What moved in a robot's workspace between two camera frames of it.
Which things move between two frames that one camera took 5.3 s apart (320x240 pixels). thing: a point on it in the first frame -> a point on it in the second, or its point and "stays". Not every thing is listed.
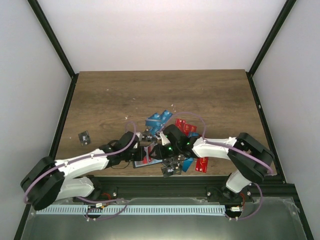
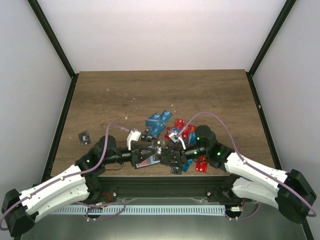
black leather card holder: x=147 y=158 stays
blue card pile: x=156 y=120 stays
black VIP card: x=167 y=171 -> x=177 y=170
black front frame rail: x=172 y=188 stays
